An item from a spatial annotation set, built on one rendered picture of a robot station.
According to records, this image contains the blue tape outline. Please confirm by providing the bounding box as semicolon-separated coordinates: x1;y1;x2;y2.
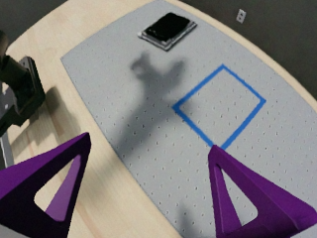
171;65;266;151

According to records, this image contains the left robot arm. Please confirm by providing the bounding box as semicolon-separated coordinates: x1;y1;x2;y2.
0;31;39;115

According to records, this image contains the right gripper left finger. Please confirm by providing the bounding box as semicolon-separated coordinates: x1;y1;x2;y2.
0;132;92;238

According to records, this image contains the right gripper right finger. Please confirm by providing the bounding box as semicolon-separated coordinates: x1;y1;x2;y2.
207;145;317;238

